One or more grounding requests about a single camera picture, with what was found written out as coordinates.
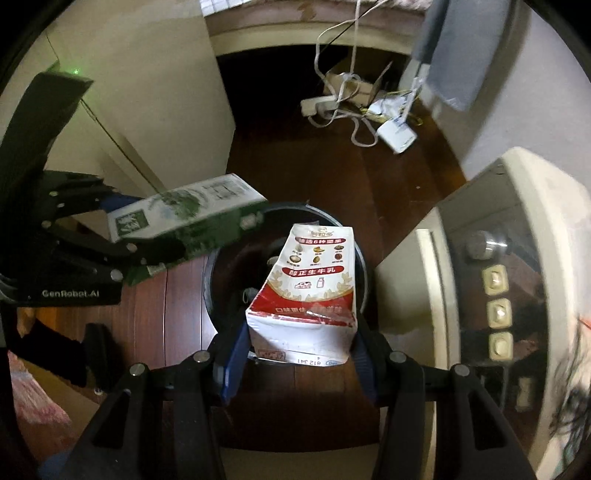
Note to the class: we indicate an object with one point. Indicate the white appliance with buttons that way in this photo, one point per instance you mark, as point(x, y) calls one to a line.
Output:
point(508, 207)

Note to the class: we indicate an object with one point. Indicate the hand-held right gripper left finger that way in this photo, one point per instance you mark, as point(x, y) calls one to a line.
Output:
point(233, 364)

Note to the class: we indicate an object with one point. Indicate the pink patterned cloth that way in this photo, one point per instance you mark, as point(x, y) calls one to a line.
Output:
point(37, 406)

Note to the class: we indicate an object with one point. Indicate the white crumpled paper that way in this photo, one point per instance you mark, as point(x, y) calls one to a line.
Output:
point(385, 106)

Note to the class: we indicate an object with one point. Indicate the beige cardboard box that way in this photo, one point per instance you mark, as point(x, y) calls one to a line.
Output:
point(355, 85)

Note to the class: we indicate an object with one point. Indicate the black trash bin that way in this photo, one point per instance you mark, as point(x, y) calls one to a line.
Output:
point(240, 277)

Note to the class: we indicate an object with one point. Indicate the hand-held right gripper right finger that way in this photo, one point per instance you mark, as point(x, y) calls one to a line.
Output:
point(364, 369)

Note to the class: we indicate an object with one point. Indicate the red white milk carton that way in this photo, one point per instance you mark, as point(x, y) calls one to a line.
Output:
point(314, 295)

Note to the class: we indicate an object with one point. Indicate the white router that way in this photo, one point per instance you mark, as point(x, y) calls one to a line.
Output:
point(397, 136)

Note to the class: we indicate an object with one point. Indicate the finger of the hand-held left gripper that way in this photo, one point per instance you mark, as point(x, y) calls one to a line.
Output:
point(134, 251)
point(83, 198)

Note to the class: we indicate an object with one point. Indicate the grey tied curtain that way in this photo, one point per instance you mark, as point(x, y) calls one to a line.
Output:
point(448, 50)

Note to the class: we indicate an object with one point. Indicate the green white carton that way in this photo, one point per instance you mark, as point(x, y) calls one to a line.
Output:
point(184, 207)

